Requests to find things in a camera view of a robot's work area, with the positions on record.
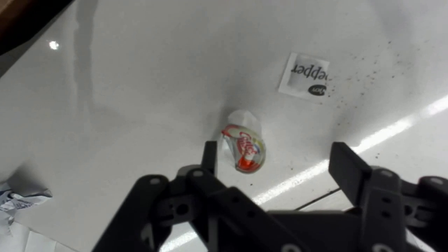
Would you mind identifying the small red white packet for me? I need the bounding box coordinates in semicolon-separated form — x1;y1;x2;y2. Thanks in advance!
218;108;269;175

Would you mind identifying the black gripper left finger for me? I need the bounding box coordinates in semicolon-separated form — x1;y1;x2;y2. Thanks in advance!
91;138;299;252

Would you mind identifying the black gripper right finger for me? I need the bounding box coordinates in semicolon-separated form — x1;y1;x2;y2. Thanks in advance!
327;141;448;252

